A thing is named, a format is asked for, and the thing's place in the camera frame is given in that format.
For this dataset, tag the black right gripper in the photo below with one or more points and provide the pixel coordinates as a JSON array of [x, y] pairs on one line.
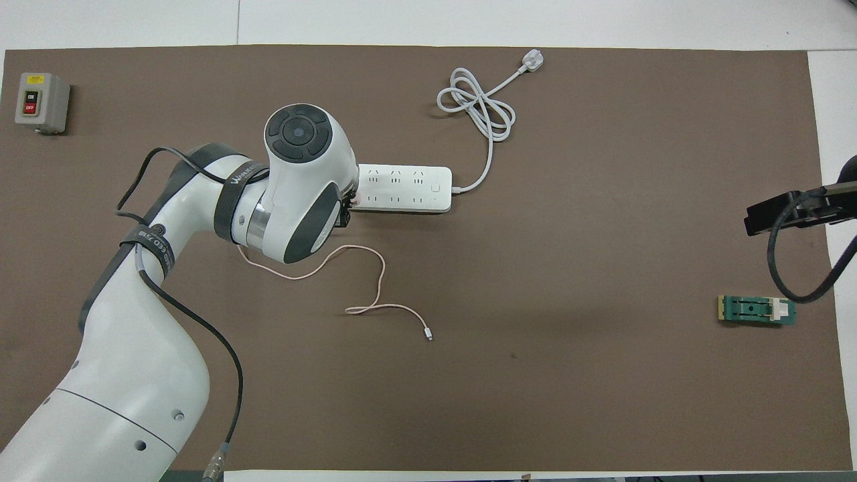
[[845, 209]]

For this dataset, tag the white power strip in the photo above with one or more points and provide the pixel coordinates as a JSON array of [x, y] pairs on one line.
[[415, 191]]

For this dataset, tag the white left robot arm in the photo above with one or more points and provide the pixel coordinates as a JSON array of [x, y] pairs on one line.
[[134, 375]]

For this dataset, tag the brown table mat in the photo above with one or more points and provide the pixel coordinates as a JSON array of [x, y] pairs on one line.
[[469, 402]]

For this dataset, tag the green circuit board module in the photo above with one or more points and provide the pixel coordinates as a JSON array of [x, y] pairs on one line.
[[750, 311]]

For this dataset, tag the grey on-off switch box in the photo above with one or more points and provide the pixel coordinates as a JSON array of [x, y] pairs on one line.
[[43, 100]]

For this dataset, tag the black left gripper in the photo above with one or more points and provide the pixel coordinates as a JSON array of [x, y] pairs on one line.
[[341, 221]]

